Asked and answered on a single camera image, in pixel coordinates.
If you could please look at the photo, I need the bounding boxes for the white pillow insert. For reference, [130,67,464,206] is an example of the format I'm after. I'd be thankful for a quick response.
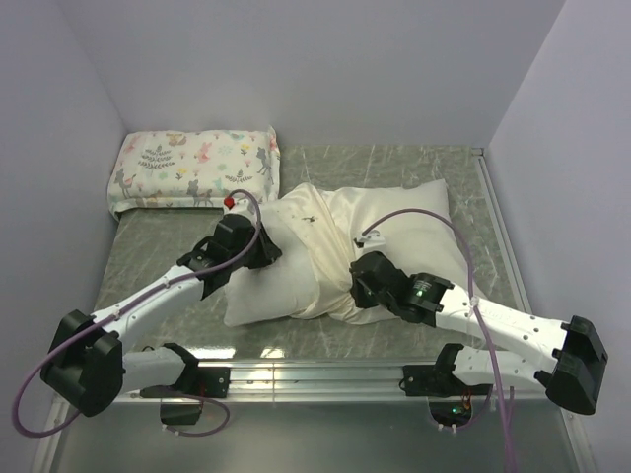
[224,227,319,327]

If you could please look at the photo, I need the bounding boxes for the cream satin pillowcase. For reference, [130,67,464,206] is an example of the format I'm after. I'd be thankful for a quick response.
[263,180,468,325]

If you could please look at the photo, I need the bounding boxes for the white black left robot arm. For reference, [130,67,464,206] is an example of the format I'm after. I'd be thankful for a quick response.
[39,214,282,417]

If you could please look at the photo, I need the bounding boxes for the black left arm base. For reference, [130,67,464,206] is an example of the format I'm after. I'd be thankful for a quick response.
[122,343,231,438]

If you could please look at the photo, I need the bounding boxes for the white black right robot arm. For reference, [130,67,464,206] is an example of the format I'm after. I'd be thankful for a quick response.
[350,251,608,415]

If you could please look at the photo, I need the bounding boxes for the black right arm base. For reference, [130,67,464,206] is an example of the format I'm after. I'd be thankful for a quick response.
[398,343,493,435]

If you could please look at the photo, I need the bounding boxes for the animal print patterned pillow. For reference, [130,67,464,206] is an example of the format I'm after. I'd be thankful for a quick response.
[107,127,280,218]

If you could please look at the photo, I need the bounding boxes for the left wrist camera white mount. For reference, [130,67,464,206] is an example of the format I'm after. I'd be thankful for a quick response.
[223,194,257,223]

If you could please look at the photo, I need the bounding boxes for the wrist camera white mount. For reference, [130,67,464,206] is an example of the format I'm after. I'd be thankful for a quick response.
[223,194,257,223]
[354,230,386,251]

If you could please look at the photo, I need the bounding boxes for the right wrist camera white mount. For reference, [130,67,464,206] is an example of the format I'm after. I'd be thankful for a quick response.
[354,230,386,251]

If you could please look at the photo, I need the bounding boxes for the aluminium mounting rail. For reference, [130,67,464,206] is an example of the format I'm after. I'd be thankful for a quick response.
[110,358,576,405]

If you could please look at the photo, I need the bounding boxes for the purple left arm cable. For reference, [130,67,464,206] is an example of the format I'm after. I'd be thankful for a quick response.
[10,189,265,439]

